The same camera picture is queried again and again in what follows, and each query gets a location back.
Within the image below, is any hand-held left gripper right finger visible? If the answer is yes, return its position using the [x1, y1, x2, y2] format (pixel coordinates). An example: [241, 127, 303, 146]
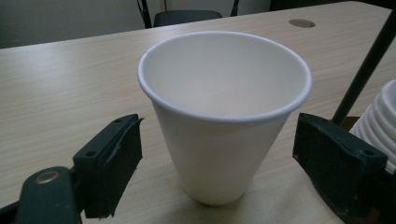
[292, 112, 389, 217]

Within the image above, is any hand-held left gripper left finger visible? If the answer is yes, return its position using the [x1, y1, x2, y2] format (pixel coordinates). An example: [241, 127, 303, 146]
[73, 113, 144, 219]

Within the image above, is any stack of white cups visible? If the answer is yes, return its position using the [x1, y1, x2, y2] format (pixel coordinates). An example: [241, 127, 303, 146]
[348, 78, 396, 175]

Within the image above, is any black diagonal rod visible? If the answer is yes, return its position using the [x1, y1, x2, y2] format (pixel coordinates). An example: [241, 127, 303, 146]
[331, 8, 396, 132]

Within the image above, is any white paper cup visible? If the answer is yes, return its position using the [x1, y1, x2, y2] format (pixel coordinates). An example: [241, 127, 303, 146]
[137, 30, 313, 206]

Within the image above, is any round table grommet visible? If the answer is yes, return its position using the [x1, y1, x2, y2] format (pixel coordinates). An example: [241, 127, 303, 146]
[288, 18, 317, 29]

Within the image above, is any black folding chair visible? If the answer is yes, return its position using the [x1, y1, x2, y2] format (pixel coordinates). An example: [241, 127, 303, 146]
[136, 0, 241, 29]

